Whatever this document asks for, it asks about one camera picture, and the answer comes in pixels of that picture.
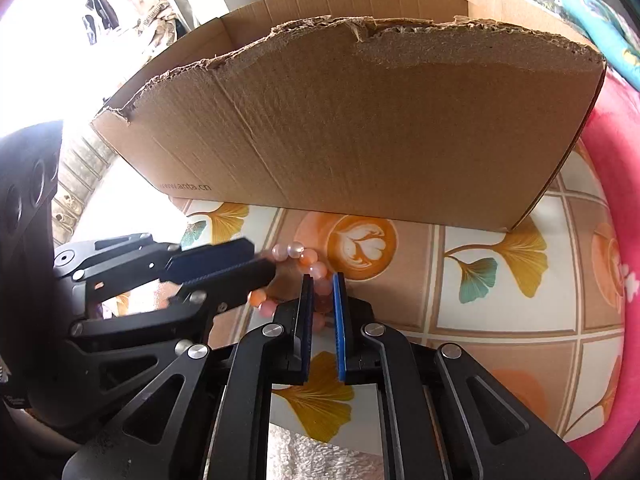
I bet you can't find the pink floral blanket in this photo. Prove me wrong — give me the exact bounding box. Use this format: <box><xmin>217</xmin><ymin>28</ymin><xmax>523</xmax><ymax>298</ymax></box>
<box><xmin>564</xmin><ymin>74</ymin><xmax>640</xmax><ymax>478</ymax></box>

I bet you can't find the brown cardboard box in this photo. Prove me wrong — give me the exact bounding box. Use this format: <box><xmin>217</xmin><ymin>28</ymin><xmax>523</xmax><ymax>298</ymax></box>
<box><xmin>91</xmin><ymin>0</ymin><xmax>606</xmax><ymax>231</ymax></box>

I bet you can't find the pink orange bead bracelet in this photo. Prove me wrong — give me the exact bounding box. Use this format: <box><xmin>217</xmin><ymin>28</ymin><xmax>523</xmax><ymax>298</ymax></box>
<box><xmin>246</xmin><ymin>240</ymin><xmax>335</xmax><ymax>333</ymax></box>

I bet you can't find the blue patterned pillow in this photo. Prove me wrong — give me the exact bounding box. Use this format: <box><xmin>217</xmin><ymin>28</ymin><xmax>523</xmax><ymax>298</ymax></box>
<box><xmin>554</xmin><ymin>0</ymin><xmax>639</xmax><ymax>90</ymax></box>

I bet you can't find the patterned tile tablecloth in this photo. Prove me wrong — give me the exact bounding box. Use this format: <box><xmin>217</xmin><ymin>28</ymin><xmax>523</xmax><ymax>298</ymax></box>
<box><xmin>179</xmin><ymin>144</ymin><xmax>626</xmax><ymax>440</ymax></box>

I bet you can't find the white fluffy towel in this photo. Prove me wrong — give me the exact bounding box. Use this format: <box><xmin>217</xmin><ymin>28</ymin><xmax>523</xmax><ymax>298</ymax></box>
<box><xmin>266</xmin><ymin>424</ymin><xmax>384</xmax><ymax>480</ymax></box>

